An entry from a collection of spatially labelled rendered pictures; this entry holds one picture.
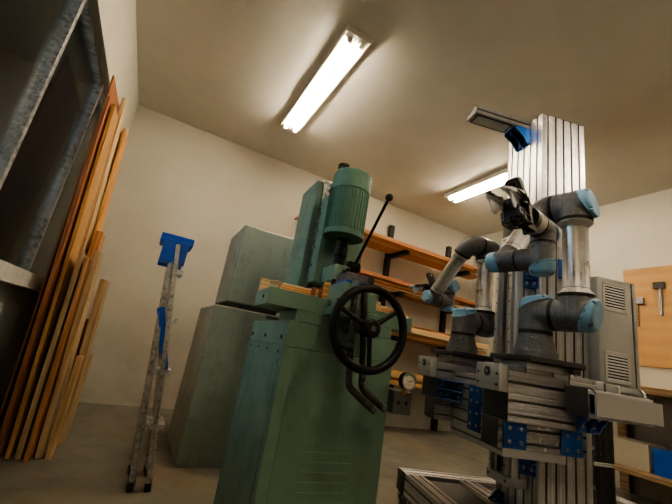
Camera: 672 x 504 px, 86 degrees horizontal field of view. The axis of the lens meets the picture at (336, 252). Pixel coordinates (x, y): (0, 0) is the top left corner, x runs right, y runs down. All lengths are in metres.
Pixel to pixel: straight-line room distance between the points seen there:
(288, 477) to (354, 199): 1.05
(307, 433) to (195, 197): 2.97
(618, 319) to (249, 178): 3.37
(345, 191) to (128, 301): 2.59
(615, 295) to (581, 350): 0.30
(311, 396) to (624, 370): 1.32
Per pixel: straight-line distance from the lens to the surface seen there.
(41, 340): 2.36
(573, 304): 1.50
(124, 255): 3.75
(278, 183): 4.18
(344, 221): 1.51
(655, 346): 4.31
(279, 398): 1.29
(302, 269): 1.67
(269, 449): 1.32
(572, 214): 1.60
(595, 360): 1.92
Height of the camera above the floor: 0.72
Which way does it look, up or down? 15 degrees up
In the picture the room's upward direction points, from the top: 10 degrees clockwise
